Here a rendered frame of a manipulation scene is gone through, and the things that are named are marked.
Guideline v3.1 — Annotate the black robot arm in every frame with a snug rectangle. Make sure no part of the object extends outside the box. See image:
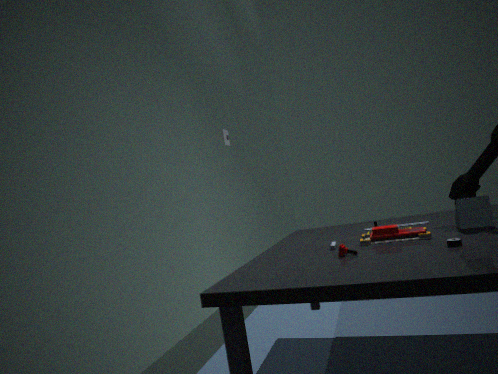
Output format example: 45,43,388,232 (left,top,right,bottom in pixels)
449,124,498,206

